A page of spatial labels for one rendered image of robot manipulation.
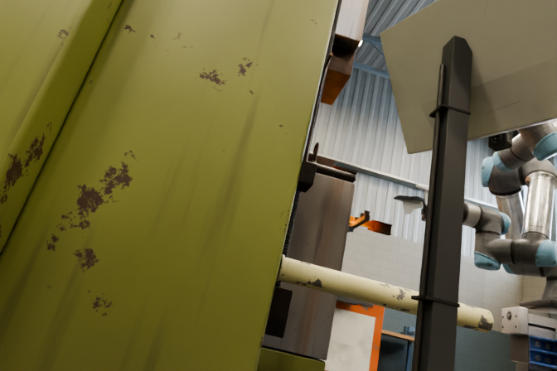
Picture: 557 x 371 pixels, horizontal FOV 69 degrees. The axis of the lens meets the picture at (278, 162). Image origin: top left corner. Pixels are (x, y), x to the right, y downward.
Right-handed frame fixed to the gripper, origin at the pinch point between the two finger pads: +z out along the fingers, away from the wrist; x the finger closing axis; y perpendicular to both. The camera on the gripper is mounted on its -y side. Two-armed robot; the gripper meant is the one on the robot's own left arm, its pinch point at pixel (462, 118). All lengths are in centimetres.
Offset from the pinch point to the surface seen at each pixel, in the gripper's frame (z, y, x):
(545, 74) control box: 13.3, 1.9, 22.3
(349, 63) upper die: -8.4, 27.5, -35.9
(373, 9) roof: -636, 345, -479
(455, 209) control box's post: 29.8, -16.1, 11.3
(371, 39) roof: -682, 305, -536
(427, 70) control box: 13.3, 10.1, 2.3
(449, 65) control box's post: 18.0, 8.2, 9.6
